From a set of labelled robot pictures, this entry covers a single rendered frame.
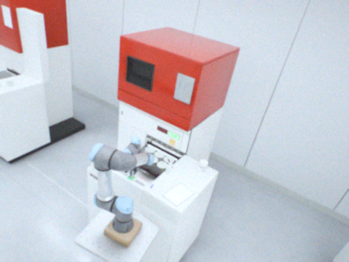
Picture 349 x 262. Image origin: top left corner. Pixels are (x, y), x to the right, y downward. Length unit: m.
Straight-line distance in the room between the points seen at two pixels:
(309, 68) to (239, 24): 0.93
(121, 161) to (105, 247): 0.68
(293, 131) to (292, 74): 0.69
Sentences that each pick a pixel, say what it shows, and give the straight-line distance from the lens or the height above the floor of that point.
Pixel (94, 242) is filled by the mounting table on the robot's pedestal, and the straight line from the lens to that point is 1.96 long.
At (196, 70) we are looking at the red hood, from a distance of 2.14.
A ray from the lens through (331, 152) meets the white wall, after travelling 3.75.
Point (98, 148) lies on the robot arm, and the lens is 1.54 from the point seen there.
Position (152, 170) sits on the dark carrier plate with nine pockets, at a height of 0.90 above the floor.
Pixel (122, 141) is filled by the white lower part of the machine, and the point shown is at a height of 0.74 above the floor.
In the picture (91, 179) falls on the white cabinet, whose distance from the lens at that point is 2.53.
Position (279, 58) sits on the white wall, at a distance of 3.52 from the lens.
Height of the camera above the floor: 2.42
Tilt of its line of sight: 35 degrees down
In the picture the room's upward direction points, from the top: 9 degrees clockwise
